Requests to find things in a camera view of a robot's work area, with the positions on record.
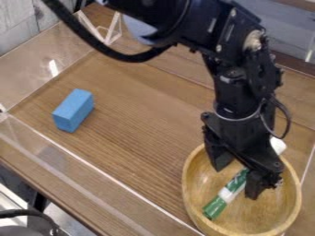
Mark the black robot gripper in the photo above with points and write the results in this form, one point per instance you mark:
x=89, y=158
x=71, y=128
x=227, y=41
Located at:
x=229, y=136

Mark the green Expo marker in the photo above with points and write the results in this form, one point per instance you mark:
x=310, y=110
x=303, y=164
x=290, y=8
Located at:
x=227, y=194

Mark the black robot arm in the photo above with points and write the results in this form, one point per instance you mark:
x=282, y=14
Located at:
x=224, y=32

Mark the brown wooden bowl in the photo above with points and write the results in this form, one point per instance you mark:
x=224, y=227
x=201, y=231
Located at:
x=263, y=217

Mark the blue foam block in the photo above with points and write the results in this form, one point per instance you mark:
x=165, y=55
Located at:
x=73, y=110

